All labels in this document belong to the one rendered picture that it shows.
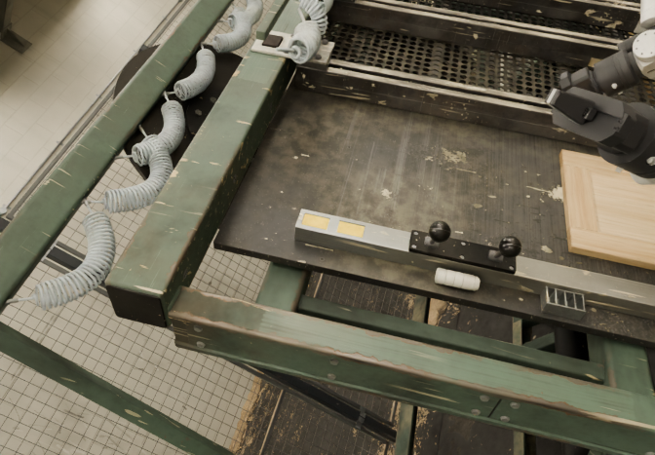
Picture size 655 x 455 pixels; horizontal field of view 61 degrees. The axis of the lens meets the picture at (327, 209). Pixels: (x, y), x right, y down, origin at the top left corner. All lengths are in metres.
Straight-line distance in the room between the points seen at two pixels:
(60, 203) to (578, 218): 1.22
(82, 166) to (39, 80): 5.10
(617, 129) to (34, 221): 1.25
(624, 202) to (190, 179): 0.93
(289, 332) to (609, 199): 0.79
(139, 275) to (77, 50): 6.17
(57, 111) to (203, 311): 5.65
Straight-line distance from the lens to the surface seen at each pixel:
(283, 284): 1.08
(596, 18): 2.09
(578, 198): 1.34
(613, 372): 1.16
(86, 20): 7.35
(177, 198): 1.06
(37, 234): 1.50
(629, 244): 1.30
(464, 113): 1.45
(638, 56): 1.45
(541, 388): 0.97
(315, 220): 1.09
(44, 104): 6.54
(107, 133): 1.71
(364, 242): 1.07
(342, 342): 0.93
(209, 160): 1.12
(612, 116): 0.79
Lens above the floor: 1.99
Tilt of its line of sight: 17 degrees down
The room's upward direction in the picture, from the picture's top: 57 degrees counter-clockwise
